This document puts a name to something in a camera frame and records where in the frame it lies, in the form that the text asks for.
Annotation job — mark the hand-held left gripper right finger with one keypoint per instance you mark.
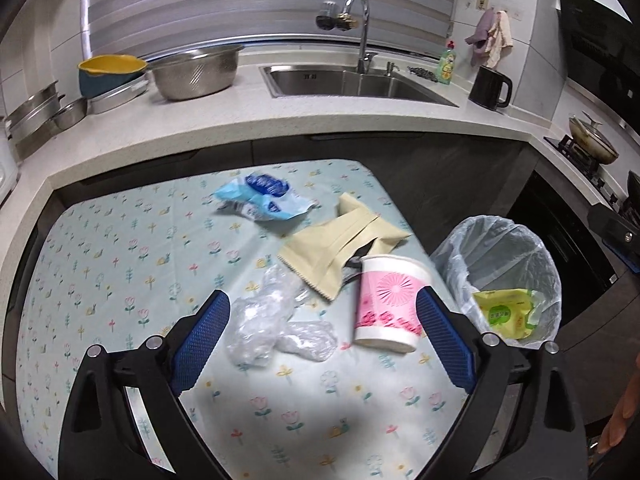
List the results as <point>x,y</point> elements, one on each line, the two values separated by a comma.
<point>447,340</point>

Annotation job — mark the yellow and blue basin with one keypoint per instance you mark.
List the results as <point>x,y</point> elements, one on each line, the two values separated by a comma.
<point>110,65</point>

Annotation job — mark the stacked steel pots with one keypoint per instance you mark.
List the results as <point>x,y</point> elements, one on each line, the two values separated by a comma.
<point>32,115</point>

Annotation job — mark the black range hood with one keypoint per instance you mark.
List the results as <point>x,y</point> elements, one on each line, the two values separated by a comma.
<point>600,60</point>

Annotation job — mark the black electric kettle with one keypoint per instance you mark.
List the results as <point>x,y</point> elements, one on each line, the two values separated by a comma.
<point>485,87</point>

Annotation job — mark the grey striped window blind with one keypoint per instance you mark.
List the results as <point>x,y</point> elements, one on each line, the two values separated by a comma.
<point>250,5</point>

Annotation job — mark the green dish soap bottle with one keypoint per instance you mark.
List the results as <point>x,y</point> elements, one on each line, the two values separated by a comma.
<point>446,67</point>

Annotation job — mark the grey base cabinet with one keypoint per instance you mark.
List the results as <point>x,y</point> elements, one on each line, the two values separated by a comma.
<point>450,170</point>

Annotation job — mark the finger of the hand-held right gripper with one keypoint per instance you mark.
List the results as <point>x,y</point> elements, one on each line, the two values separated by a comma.
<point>617,232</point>

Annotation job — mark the dark scouring pad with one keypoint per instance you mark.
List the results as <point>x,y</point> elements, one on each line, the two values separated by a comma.
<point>422,74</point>

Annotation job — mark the chrome faucet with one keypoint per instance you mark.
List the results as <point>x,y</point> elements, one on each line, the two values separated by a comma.
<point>365,25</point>

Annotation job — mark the floral tablecloth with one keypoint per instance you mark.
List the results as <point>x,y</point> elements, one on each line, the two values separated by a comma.
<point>125,260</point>

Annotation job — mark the black faucet filter attachment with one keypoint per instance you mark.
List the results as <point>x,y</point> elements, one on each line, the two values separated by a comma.
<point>326,21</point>

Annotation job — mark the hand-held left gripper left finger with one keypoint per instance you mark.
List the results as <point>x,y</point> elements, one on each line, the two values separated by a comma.
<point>197,345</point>

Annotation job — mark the person's right hand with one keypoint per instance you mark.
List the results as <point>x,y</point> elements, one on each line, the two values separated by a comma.
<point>622,415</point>

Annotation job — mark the beige paper bag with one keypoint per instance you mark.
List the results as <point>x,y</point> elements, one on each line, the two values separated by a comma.
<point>320,255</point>

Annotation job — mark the stainless steel sink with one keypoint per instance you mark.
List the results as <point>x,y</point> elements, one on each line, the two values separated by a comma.
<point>340,82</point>

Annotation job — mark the beige hanging cloth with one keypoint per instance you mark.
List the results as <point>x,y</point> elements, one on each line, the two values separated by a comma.
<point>500,35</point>

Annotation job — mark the yellow-green wet wipes packet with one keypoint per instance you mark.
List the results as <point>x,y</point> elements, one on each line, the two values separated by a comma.
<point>505,312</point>

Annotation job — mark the black gas stove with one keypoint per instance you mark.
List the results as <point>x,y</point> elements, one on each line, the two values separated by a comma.
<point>580,160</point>

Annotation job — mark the crumpled clear plastic bag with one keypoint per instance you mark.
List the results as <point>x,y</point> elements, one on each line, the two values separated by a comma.
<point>260,310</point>

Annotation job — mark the chrome soap dispenser pump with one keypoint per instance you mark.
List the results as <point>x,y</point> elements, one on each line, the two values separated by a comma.
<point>391,67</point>

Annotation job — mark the frying pan with glass lid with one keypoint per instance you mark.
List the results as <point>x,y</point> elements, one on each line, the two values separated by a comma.
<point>595,142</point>

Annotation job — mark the blue and white plastic packet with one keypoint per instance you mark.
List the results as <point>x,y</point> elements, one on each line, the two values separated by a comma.
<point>270,195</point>

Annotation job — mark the small steel bowl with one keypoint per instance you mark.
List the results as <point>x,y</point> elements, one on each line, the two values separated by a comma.
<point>70,112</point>

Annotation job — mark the pink floral paper cup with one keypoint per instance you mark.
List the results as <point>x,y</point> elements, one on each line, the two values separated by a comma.
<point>385,305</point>

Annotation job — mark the stainless steel colander bowl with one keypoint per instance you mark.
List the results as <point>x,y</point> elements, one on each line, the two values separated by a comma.
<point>195,75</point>

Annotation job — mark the bin with white liner bag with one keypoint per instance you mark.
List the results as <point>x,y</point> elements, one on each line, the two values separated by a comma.
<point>500,255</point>

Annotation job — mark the rectangular steel tray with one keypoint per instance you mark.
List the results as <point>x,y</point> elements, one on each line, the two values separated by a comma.
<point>117,100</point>

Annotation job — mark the black built-in appliance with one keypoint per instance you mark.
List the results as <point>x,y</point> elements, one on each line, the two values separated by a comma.
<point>560,220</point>

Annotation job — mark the purple hanging cloth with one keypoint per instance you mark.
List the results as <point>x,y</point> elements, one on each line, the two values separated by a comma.
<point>482,30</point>

